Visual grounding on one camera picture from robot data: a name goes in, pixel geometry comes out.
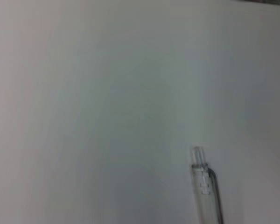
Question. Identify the grey white pen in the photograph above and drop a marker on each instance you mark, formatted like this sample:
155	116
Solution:
204	191

